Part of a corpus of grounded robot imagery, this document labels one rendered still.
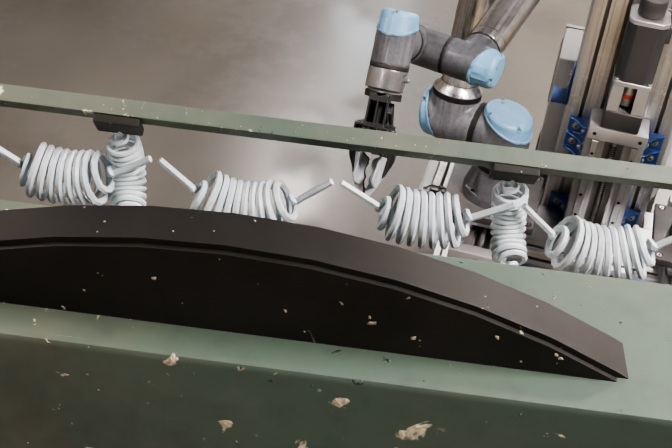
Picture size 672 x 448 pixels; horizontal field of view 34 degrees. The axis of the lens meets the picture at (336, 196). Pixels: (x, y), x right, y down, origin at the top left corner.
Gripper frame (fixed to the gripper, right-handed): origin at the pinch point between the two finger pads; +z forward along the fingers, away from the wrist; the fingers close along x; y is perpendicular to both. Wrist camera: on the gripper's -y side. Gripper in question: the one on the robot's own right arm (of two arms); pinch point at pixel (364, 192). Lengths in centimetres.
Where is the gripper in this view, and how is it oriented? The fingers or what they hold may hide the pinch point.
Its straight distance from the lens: 211.2
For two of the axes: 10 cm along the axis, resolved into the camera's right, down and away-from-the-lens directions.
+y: -2.0, 1.2, -9.7
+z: -2.0, 9.7, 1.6
